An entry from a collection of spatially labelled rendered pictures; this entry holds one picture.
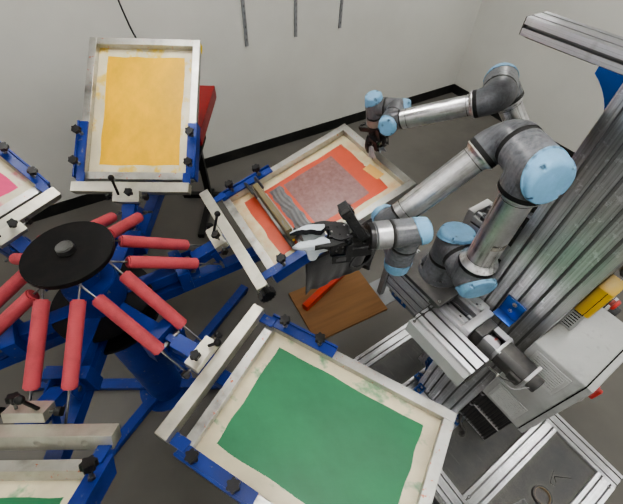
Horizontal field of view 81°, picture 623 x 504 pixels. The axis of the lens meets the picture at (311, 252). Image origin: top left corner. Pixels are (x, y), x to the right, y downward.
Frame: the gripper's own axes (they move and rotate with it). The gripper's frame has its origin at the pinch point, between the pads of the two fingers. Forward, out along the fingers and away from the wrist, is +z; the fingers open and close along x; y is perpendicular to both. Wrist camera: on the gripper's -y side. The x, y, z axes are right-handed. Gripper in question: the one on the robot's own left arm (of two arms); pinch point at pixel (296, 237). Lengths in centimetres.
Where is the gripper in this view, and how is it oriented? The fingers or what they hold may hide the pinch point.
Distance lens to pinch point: 90.8
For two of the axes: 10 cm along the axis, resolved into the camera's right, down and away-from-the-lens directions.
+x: -1.7, -6.6, 7.3
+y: -0.1, 7.4, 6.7
